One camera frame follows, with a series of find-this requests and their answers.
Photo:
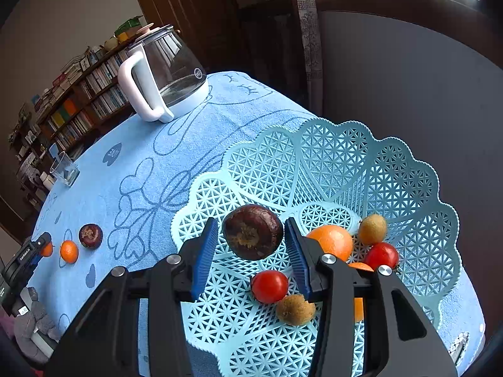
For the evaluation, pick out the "wooden windowsill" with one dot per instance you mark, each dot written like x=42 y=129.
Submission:
x=412 y=4

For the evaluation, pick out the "wooden bookshelf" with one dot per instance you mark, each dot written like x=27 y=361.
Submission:
x=78 y=121

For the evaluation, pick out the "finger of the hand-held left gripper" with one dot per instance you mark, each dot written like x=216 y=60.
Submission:
x=43 y=239
x=37 y=259

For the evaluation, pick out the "person's left hand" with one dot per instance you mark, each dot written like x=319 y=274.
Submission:
x=37 y=318

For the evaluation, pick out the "dark wooden chair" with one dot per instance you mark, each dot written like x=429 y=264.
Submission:
x=271 y=47

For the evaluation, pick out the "stacks of books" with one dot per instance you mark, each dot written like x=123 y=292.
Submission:
x=66 y=74

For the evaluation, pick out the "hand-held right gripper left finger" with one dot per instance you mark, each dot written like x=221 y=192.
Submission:
x=204 y=259

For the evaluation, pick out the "green cardboard box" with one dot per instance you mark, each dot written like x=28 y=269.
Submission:
x=129 y=24

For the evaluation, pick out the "blue plastic spoon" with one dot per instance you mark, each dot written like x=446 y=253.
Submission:
x=55 y=151

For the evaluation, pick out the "red cherry tomato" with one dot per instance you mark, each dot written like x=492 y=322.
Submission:
x=380 y=255
x=269 y=286

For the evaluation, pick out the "dark purple passion fruit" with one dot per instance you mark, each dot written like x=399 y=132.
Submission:
x=90 y=235
x=252 y=237

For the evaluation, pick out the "patterned white curtain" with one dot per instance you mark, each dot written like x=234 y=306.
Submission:
x=310 y=39

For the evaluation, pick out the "dark wooden door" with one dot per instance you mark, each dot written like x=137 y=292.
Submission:
x=188 y=4

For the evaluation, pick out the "blue printed tablecloth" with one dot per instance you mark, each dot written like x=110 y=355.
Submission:
x=137 y=157

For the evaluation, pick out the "rows of shelved books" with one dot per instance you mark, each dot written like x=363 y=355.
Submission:
x=94 y=106

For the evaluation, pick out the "brown kiwi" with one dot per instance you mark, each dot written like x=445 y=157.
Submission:
x=295 y=308
x=372 y=228

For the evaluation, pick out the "light blue lattice basket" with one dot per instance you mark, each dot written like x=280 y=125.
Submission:
x=275 y=165

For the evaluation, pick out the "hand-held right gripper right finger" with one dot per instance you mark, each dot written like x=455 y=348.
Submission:
x=296 y=259

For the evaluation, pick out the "beige ceramic pot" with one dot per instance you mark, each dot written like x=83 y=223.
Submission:
x=111 y=42

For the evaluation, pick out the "small orange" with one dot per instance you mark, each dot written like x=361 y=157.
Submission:
x=360 y=267
x=332 y=241
x=69 y=251
x=48 y=249

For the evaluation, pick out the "metal storage rack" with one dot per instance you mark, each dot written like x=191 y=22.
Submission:
x=27 y=153

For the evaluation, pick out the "clear drinking glass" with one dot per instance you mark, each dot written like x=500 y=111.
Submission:
x=65 y=172

